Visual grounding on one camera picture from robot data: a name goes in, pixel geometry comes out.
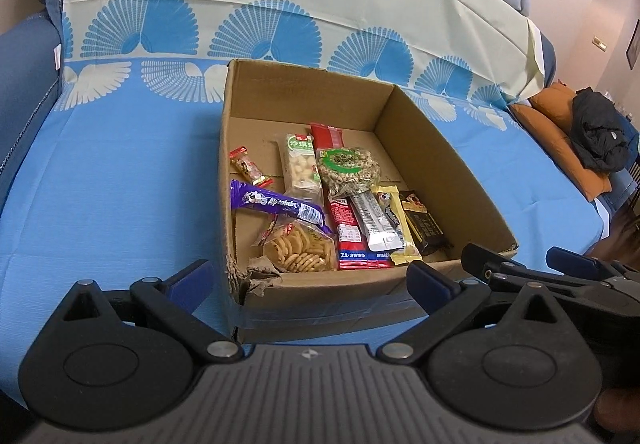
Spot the plain red snack packet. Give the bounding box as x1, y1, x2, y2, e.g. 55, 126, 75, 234
309, 123, 347, 152

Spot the yellow snack bar packet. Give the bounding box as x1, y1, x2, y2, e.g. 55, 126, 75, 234
375, 185, 423, 265

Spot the blue denim sofa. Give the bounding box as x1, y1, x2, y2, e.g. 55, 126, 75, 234
0, 16, 63, 205

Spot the brown cardboard box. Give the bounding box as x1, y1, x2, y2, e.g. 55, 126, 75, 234
217, 58, 519, 345

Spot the person's right forearm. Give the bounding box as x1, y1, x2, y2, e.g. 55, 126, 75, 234
595, 386, 640, 431

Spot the green-label white pastry packet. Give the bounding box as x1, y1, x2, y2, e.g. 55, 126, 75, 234
277, 134, 325, 199

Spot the orange pillow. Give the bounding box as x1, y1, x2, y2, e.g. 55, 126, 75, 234
510, 81, 613, 202

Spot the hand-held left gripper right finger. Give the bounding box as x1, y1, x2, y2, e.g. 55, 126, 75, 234
377, 261, 568, 367

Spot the red and white snack packet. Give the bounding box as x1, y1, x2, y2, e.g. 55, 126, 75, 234
327, 196, 393, 271

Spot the small red sausage packet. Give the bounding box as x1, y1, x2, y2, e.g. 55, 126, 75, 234
229, 146, 274, 188

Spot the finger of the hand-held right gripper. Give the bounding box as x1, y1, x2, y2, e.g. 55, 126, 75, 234
547, 246, 640, 282
460, 244, 616, 297

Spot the silver-backed red snack packet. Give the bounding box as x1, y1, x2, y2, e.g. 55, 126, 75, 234
350, 191, 407, 249

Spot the black chocolate bar packet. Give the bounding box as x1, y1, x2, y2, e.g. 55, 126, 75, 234
398, 190, 453, 257

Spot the purple candy bar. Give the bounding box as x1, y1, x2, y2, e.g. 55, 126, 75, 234
229, 179, 333, 233

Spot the round green-label peanut brittle packet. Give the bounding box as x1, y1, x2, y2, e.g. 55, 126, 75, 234
315, 146, 382, 197

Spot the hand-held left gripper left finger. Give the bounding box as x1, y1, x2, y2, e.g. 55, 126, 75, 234
57, 259, 243, 367

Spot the clear packet of round crackers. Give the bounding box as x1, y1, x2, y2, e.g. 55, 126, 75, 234
252, 219, 338, 275

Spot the dark jacket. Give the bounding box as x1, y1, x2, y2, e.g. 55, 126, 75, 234
571, 88, 632, 173

